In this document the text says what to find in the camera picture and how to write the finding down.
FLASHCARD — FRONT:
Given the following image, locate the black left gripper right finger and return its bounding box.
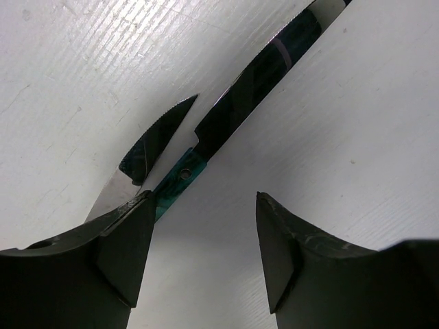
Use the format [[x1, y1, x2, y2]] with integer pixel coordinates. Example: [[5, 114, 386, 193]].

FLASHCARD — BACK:
[[256, 193, 438, 328]]

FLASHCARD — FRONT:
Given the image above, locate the pink handled knife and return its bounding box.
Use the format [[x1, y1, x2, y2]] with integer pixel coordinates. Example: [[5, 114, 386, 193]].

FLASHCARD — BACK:
[[85, 94, 198, 222]]

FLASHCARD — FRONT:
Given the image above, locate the green patterned handle utensil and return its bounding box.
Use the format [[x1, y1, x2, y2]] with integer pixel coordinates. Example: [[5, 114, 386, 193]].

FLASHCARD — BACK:
[[152, 8, 325, 223]]

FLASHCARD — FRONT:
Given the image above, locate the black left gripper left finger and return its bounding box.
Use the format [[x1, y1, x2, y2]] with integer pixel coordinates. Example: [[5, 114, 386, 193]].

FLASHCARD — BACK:
[[1, 191, 155, 328]]

